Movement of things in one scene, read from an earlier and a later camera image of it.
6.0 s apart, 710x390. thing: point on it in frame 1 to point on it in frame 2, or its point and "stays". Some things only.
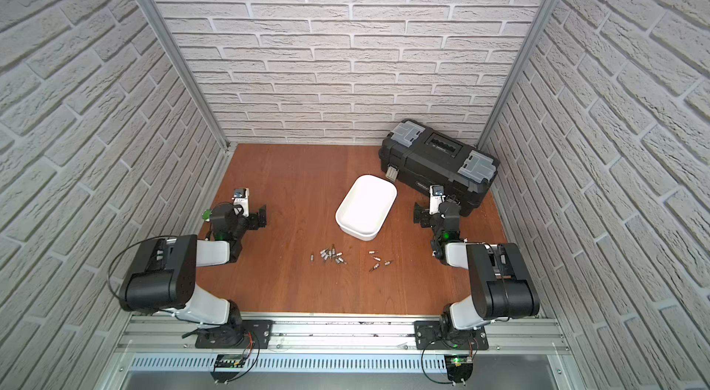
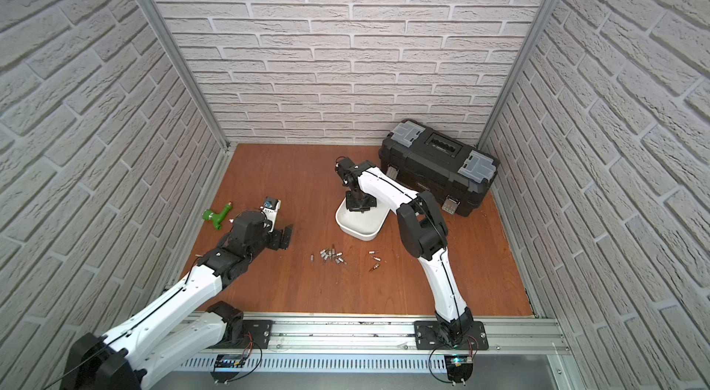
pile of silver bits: (330, 253) stays
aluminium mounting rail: (340, 335) stays
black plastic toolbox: (422, 157) stays
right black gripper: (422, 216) to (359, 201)
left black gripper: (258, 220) to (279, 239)
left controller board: (226, 360) stays
